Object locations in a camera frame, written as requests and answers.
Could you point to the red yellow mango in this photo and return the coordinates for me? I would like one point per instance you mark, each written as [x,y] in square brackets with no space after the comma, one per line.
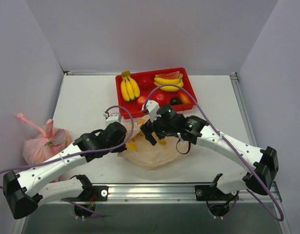
[184,97]

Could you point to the orange plastic bag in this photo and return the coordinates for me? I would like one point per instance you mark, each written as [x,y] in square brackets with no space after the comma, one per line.
[151,157]

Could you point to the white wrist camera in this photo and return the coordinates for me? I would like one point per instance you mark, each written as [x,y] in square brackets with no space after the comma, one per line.
[151,107]
[110,118]

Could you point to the yellow lemon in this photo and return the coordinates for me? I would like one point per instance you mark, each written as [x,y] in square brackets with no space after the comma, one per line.
[131,145]

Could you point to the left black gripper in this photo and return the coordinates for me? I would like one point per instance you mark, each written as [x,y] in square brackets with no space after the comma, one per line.
[123,144]

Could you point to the dark red apple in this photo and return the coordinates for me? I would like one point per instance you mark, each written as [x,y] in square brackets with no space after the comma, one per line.
[145,83]

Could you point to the red plastic tray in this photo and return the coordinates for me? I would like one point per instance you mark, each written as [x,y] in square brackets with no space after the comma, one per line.
[132,105]

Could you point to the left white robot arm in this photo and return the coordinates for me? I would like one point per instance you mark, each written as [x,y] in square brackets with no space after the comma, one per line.
[83,150]

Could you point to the pink plastic bag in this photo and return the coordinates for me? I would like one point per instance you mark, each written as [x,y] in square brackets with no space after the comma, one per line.
[49,141]

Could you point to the aluminium mounting rail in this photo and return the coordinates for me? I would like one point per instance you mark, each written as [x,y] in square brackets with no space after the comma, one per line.
[149,192]

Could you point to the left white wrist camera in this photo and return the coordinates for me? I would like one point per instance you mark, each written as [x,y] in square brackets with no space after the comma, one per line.
[110,118]

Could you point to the yellow banana bunch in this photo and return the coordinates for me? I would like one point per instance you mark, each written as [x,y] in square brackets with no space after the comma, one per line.
[169,85]
[129,87]

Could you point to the left yellow banana bunch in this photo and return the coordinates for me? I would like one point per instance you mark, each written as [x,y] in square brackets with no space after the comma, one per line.
[129,87]

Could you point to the right yellow banana bunch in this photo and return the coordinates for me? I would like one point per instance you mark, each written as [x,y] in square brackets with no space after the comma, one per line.
[169,85]

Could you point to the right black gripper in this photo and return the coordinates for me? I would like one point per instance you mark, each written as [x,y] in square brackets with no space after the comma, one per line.
[149,130]

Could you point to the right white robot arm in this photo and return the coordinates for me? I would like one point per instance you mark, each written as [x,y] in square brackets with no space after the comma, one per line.
[260,165]

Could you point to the dark purple plum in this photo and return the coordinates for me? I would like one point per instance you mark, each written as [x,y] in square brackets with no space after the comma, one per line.
[175,101]

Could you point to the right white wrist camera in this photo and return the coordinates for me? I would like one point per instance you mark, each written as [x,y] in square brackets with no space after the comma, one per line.
[151,107]

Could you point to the watermelon slice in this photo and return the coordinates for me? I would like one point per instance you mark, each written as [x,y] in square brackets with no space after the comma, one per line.
[172,75]

